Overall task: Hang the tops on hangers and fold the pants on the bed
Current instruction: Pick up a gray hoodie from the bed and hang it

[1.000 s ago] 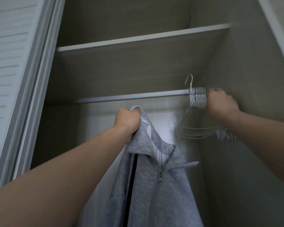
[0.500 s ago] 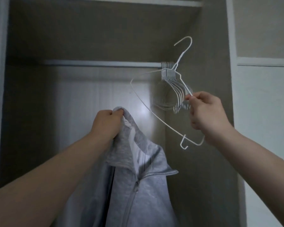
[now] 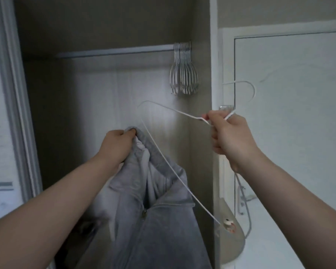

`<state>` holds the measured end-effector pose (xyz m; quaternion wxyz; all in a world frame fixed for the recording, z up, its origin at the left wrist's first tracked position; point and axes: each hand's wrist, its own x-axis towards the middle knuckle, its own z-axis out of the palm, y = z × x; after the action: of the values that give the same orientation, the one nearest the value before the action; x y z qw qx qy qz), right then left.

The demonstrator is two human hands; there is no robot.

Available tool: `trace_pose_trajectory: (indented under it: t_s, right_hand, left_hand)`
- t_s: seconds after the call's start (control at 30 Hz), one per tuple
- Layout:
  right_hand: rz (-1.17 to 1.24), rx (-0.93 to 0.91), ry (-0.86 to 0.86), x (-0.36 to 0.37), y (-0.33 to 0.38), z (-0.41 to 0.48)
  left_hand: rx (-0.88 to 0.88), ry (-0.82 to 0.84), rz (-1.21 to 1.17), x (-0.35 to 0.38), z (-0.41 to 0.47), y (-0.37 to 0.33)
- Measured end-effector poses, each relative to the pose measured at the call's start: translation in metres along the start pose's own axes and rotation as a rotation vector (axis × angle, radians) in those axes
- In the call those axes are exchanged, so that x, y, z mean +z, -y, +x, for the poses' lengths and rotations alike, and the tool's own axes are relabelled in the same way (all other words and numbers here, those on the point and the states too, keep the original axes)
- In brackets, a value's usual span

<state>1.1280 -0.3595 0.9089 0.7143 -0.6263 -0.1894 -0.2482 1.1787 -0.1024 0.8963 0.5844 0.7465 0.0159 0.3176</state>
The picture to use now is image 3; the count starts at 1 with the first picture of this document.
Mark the silver door handle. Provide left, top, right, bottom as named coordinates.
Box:
left=235, top=185, right=257, bottom=217

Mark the person's left hand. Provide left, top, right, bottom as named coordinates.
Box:
left=95, top=128, right=137, bottom=177

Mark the white door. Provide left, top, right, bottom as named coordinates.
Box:
left=220, top=21, right=336, bottom=269

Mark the white wire hanger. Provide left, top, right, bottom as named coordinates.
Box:
left=136, top=80, right=257, bottom=230

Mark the person's left forearm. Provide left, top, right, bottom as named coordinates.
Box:
left=0, top=154, right=124, bottom=269

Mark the person's right hand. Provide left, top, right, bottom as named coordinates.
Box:
left=201, top=110, right=265, bottom=175

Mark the closet rod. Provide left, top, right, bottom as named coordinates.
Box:
left=55, top=44, right=177, bottom=59

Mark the rounded corner shelf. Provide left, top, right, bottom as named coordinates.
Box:
left=218, top=196, right=253, bottom=266

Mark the grey striped zip hoodie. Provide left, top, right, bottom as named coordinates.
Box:
left=56, top=129, right=214, bottom=269

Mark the bunch of white hangers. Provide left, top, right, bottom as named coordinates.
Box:
left=168, top=42, right=199, bottom=97

